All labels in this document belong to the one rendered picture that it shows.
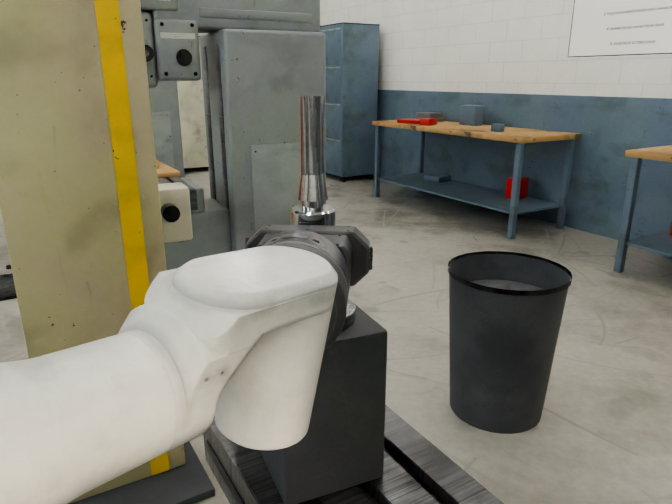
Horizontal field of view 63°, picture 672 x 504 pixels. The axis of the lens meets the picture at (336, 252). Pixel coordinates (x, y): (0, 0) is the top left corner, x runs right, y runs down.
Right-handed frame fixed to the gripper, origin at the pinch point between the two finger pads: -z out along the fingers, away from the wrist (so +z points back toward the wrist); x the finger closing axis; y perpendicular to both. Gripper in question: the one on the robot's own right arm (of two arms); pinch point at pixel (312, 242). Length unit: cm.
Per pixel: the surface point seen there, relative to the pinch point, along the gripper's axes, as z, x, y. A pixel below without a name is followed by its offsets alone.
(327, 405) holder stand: 5.7, -2.0, 15.9
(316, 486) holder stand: 6.3, -0.8, 25.7
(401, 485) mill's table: 3.5, -10.2, 27.3
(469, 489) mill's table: 3.6, -17.8, 27.3
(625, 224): -336, -186, 80
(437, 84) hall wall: -630, -80, -12
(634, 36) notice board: -435, -214, -51
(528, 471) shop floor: -115, -65, 118
